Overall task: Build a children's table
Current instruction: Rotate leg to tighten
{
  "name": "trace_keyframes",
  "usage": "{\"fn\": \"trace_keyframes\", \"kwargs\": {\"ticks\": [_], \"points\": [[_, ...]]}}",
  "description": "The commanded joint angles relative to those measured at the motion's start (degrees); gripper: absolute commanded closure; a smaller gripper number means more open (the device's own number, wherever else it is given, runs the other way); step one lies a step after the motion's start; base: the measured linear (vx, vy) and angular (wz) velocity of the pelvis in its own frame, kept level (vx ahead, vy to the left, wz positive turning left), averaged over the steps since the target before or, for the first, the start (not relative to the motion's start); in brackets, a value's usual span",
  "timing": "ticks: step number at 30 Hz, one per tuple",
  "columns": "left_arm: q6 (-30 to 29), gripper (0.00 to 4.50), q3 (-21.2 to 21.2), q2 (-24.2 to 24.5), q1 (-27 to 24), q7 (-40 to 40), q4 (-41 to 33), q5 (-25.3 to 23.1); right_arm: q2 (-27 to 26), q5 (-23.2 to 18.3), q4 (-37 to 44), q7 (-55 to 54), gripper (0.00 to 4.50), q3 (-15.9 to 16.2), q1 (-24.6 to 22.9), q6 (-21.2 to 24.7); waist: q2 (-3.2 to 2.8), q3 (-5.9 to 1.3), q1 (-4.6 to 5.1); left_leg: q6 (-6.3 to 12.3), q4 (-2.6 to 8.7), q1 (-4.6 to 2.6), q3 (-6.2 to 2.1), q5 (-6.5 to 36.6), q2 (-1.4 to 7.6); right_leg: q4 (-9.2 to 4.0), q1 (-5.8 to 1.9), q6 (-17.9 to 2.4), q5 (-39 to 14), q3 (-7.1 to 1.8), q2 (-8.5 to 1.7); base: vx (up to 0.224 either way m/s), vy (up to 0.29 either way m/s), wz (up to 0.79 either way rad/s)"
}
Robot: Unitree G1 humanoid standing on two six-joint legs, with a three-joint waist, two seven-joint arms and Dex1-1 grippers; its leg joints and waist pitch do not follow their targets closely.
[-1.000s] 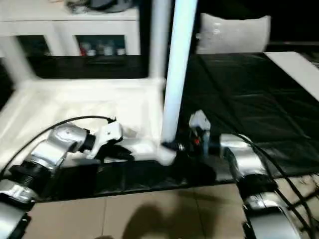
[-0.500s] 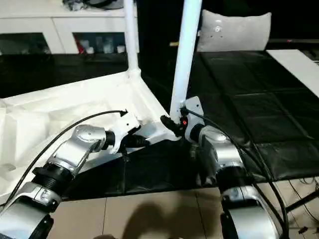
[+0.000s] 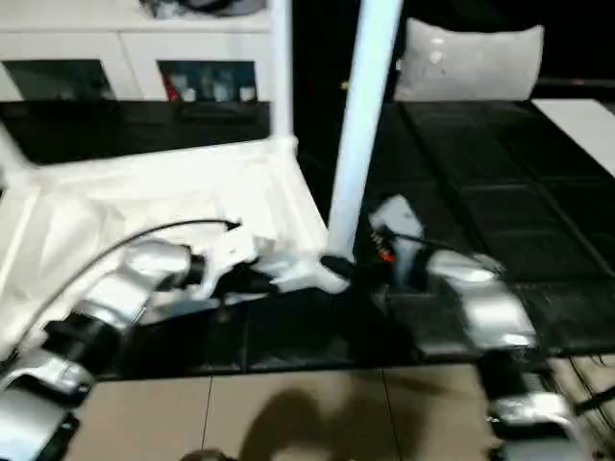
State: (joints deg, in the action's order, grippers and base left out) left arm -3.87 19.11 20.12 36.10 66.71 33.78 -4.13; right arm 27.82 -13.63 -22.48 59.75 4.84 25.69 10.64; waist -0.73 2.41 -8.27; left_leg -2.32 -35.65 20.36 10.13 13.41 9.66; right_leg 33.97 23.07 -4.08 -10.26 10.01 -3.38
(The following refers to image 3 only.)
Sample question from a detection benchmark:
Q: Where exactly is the white plastic table leg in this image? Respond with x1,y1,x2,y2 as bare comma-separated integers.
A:
0,123,33,186
269,0,299,148
325,0,406,256

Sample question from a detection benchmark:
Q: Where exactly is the white plastic table top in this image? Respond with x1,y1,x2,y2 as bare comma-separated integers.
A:
0,135,353,362

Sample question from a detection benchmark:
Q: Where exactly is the black work mat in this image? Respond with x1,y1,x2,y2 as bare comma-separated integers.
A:
0,97,615,381

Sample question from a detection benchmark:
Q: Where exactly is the grey cushion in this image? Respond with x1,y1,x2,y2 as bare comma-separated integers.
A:
392,17,548,103

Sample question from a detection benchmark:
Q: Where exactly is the black cabinet with gold label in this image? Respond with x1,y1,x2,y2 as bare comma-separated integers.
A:
289,0,410,105

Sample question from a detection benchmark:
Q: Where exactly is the white flat panel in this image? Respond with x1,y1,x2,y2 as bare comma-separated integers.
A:
529,97,615,178

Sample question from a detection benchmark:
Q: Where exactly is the black bar with red light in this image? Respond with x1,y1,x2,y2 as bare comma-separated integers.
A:
534,78,615,88

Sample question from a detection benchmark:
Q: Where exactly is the black metal rod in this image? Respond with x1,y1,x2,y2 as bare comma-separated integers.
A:
575,386,615,415

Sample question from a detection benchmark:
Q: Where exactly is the round grey appliance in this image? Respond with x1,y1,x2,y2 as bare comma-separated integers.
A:
184,0,269,16

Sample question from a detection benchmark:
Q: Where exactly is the white sideboard with glass doors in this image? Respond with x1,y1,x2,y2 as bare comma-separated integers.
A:
0,0,276,105

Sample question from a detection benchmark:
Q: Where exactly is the bag of black parts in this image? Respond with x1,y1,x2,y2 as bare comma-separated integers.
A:
137,0,180,19

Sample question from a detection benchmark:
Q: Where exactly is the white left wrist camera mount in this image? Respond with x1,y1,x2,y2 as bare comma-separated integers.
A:
195,224,263,303

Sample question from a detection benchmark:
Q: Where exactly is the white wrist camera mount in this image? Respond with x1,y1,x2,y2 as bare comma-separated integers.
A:
368,193,428,290
195,224,263,303

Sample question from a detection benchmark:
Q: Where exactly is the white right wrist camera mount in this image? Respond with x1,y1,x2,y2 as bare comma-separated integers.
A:
368,193,428,290

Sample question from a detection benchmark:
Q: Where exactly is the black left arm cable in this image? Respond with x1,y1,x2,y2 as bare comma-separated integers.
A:
27,218,242,348

